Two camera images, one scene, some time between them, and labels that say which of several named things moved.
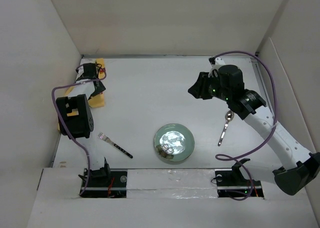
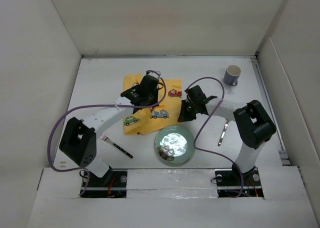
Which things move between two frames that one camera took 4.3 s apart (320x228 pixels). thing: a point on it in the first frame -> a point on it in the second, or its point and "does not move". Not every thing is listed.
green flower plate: [174, 142] does not move
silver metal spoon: [229, 116] does not move
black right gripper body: [205, 89] -> [189, 111]
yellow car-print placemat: [98, 101] -> [147, 120]
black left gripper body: [99, 89] -> [152, 98]
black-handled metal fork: [102, 136] does not move
